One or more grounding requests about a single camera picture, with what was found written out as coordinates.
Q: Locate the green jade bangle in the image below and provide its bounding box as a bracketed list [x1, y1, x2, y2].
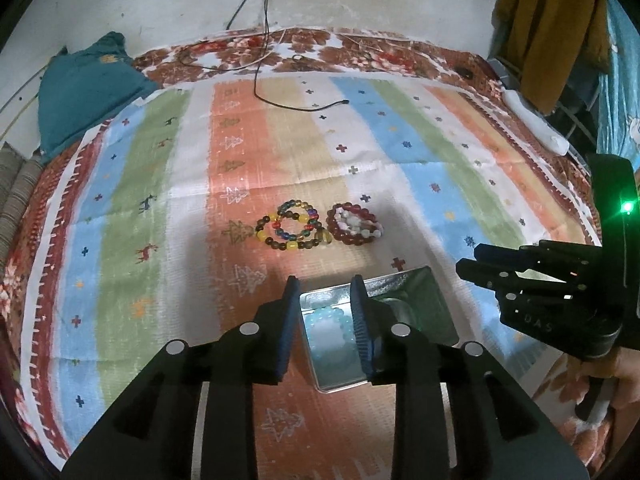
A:
[376, 296, 418, 326]

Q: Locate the dark red bead bracelet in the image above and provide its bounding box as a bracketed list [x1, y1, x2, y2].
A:
[324, 201, 382, 246]

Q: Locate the white bead bracelet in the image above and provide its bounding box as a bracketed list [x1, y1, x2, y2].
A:
[333, 207, 385, 240]

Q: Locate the yellow and brown bead bracelet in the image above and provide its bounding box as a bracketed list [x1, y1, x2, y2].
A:
[254, 212, 333, 252]

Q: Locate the multicolour glass bead bracelet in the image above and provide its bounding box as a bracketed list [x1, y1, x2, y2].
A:
[275, 198, 321, 242]

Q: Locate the person right hand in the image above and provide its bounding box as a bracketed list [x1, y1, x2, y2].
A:
[580, 348, 640, 410]

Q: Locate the silver metal tin box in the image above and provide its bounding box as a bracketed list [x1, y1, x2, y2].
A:
[299, 266, 459, 393]

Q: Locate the white rolled object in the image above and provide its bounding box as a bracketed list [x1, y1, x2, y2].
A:
[502, 89, 570, 156]

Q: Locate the striped colourful bed cloth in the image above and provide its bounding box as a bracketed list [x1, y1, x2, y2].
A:
[19, 71, 601, 480]

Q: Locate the mustard hanging cloth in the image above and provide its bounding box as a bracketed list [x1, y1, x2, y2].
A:
[494, 0, 610, 115]

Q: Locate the red floral bedsheet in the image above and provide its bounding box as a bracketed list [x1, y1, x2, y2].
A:
[0, 27, 622, 480]

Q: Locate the teal pillow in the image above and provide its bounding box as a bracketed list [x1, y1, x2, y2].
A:
[38, 32, 158, 162]

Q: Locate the black charger cable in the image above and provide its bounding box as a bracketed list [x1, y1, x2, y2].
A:
[252, 0, 352, 113]

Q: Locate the white cable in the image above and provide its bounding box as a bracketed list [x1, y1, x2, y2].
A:
[179, 29, 289, 74]

